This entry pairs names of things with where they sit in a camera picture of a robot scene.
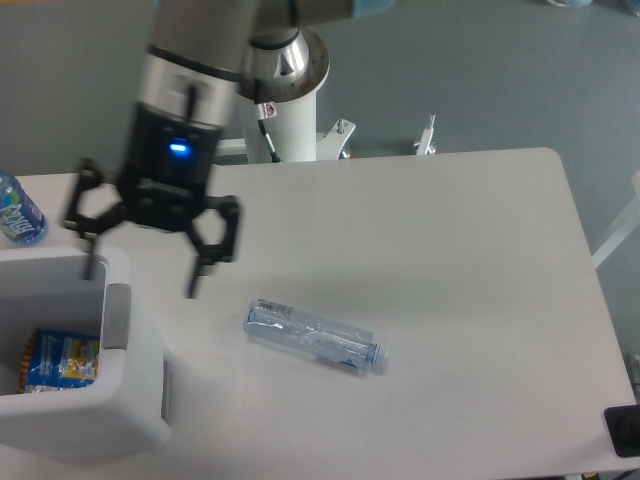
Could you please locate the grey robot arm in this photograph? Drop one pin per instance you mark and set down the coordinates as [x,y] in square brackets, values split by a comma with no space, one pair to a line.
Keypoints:
[194,67]

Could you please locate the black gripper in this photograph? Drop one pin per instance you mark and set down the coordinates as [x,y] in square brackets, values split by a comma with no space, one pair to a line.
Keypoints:
[165,170]

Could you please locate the crushed clear plastic bottle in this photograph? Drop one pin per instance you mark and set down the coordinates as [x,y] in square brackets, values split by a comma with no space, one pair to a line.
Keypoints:
[316,336]

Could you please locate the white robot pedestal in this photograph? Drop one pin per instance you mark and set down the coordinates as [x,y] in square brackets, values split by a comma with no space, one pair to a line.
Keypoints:
[281,74]

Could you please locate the black clamp at table edge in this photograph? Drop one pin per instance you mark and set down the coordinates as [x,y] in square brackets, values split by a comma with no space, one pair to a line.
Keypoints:
[623,426]

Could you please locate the white trash can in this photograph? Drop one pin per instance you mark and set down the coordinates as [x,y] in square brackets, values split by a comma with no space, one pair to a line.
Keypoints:
[124,410]

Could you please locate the blue labelled drink bottle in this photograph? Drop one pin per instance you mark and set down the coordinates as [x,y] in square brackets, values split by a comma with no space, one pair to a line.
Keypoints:
[22,222]

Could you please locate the white table frame leg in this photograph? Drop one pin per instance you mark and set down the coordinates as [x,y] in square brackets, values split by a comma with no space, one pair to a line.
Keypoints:
[619,229]

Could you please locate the blue snack wrapper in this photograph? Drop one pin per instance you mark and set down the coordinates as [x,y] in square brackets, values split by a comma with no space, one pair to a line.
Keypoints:
[56,360]

